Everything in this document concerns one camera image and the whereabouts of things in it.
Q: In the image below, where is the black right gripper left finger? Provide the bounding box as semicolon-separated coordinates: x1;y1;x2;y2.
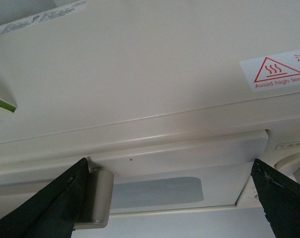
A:
0;158;89;238

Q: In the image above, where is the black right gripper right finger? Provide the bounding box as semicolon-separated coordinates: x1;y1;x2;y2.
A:
251;159;300;238

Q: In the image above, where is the white oven door handle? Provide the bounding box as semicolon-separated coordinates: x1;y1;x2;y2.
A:
74;168;114;230

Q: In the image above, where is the glass oven door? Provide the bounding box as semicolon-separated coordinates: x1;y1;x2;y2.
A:
0;130;268;218

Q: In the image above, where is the cream toaster oven body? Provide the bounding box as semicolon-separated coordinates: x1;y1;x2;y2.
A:
0;0;300;238

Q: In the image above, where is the upper temperature knob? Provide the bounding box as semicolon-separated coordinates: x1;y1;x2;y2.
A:
274;152;300;178

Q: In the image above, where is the green plant leaf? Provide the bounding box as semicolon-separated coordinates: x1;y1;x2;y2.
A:
0;99;17;113

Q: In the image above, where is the red heat warning sticker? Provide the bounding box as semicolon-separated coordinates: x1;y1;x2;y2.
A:
240;50;300;92

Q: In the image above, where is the white instruction label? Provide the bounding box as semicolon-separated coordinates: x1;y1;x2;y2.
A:
0;0;88;35

